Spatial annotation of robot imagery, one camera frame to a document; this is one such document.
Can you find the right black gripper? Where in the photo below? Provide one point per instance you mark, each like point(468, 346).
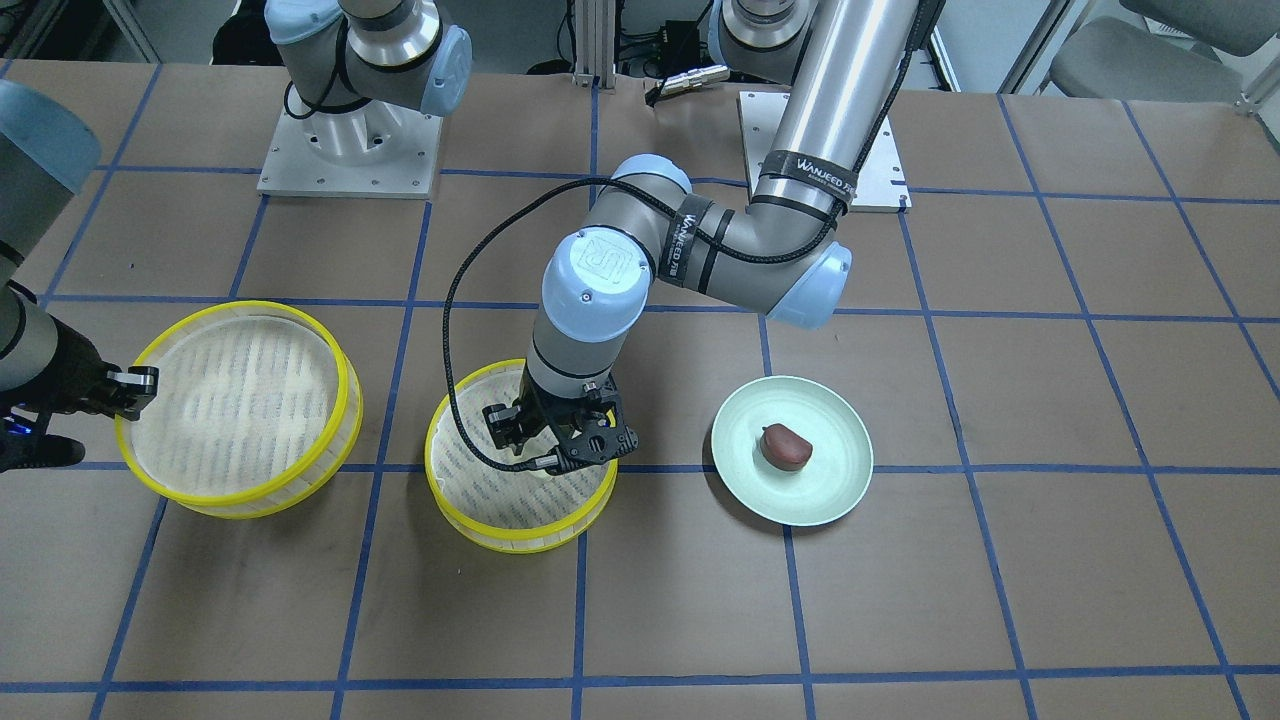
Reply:
point(62, 372)

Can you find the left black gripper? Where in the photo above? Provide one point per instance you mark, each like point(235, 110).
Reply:
point(503, 424)

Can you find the yellow top steamer layer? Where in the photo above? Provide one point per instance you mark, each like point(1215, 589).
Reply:
point(257, 407)

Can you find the yellow steamer layer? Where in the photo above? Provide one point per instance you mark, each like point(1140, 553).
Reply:
point(257, 407)
point(525, 512)

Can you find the brown bun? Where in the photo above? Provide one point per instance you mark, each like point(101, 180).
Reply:
point(784, 449)

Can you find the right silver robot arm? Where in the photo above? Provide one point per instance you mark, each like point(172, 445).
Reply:
point(369, 80)

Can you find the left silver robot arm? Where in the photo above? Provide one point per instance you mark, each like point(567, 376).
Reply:
point(843, 63)

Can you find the yellow bottom steamer layer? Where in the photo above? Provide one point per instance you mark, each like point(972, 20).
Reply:
point(525, 512)

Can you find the light green plate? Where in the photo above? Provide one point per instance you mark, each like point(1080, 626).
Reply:
point(829, 487)

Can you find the grey office chair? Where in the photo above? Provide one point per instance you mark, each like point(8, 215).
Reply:
point(1113, 59)

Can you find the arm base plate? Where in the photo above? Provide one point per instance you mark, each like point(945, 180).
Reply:
point(380, 151)
point(881, 185)

